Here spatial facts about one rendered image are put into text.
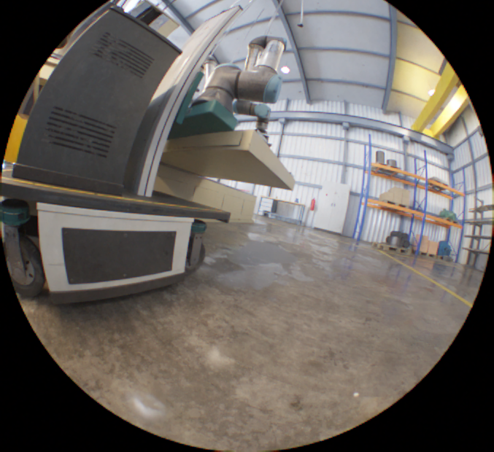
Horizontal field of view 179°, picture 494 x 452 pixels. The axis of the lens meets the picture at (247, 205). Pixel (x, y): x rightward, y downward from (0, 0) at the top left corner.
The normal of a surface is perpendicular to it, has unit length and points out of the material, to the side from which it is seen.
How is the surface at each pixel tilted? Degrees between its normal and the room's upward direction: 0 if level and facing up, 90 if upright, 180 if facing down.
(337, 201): 90
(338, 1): 169
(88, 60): 90
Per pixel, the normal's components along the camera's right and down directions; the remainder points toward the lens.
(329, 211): -0.46, -0.11
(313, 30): -0.31, 0.94
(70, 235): 0.85, 0.20
